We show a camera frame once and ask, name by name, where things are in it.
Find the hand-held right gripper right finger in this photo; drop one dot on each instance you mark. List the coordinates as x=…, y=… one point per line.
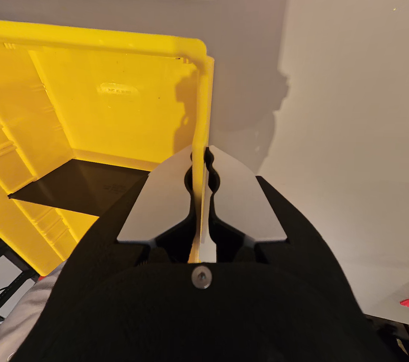
x=246, y=205

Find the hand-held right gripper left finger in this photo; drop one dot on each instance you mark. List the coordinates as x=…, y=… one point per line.
x=159, y=205

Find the yellow plastic bin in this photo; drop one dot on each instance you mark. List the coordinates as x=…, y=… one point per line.
x=111, y=112

